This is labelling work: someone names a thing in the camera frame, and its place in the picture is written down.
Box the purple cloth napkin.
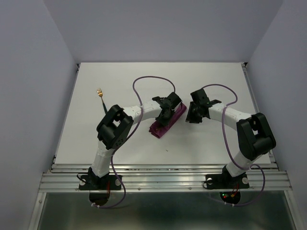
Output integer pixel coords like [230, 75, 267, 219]
[149, 103, 187, 138]

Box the gold fork dark handle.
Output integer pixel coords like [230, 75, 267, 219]
[97, 88, 107, 113]

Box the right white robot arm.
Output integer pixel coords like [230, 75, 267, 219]
[186, 89, 276, 189]

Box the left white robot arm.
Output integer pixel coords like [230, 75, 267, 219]
[83, 92, 186, 190]

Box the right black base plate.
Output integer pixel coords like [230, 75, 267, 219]
[202, 173, 249, 190]

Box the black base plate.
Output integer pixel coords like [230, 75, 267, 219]
[77, 174, 122, 191]
[202, 173, 249, 190]

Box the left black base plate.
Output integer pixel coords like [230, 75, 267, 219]
[77, 174, 122, 191]

